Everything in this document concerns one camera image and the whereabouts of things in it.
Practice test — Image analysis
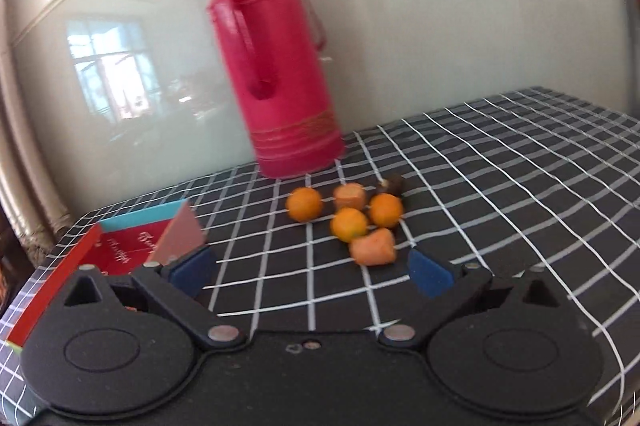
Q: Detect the red cardboard box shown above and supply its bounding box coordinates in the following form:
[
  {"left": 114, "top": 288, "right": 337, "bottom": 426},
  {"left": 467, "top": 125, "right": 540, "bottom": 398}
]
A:
[{"left": 7, "top": 200, "right": 207, "bottom": 349}]

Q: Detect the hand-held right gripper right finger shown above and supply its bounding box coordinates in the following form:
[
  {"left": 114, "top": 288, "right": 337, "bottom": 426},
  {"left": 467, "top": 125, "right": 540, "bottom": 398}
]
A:
[{"left": 378, "top": 247, "right": 576, "bottom": 349}]

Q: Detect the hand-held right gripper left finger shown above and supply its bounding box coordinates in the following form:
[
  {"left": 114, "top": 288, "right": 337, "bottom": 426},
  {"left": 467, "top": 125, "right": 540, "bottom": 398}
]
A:
[{"left": 64, "top": 245, "right": 248, "bottom": 353}]

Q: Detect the short carrot piece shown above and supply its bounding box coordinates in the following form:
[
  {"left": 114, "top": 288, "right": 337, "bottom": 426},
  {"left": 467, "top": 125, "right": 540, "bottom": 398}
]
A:
[{"left": 333, "top": 183, "right": 367, "bottom": 211}]

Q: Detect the large carrot piece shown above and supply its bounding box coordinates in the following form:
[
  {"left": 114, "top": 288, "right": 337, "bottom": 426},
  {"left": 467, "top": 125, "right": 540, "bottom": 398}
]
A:
[{"left": 349, "top": 228, "right": 397, "bottom": 267}]

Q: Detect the dark brown round fruit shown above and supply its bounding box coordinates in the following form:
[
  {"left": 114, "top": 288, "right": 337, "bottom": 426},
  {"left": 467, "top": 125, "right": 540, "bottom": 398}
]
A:
[{"left": 377, "top": 174, "right": 407, "bottom": 197}]

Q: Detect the red thermos flask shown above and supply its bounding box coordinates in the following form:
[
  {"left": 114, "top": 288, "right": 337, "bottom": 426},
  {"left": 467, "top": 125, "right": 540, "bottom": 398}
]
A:
[{"left": 206, "top": 0, "right": 347, "bottom": 180}]

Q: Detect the black white checked tablecloth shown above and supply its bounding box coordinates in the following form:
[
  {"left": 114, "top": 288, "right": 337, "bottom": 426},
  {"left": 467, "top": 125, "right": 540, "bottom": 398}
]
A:
[{"left": 0, "top": 86, "right": 640, "bottom": 426}]

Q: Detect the orange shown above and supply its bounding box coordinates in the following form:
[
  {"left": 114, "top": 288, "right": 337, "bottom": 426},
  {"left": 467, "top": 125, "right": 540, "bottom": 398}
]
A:
[
  {"left": 330, "top": 208, "right": 370, "bottom": 243},
  {"left": 369, "top": 194, "right": 404, "bottom": 228},
  {"left": 285, "top": 187, "right": 324, "bottom": 223}
]

